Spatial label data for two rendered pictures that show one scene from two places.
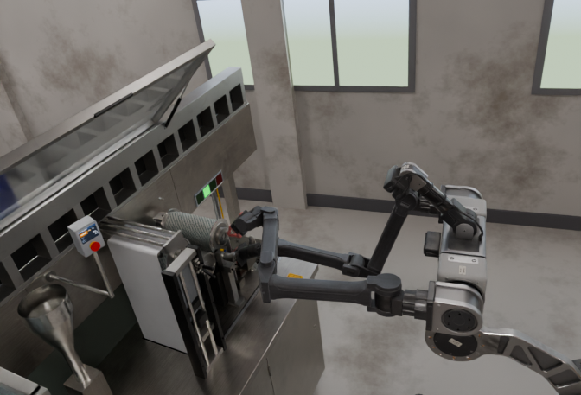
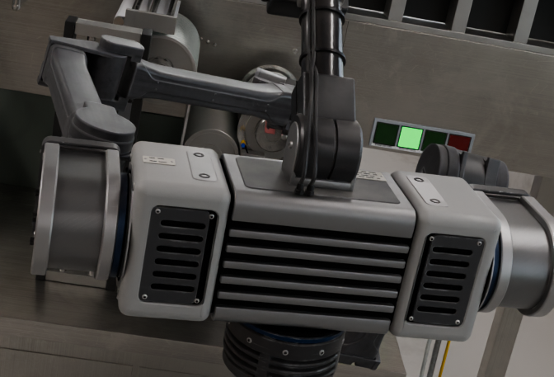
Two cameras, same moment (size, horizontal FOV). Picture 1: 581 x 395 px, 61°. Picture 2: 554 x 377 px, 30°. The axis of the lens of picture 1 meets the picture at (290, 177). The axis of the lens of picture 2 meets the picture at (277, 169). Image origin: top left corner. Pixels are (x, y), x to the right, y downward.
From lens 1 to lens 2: 1.57 m
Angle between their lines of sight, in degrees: 50
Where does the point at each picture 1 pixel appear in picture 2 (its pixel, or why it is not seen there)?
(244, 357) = (100, 312)
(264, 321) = (200, 323)
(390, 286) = (84, 117)
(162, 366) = not seen: hidden behind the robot
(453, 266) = (166, 153)
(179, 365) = not seen: hidden behind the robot
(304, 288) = (59, 73)
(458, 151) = not seen: outside the picture
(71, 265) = not seen: outside the picture
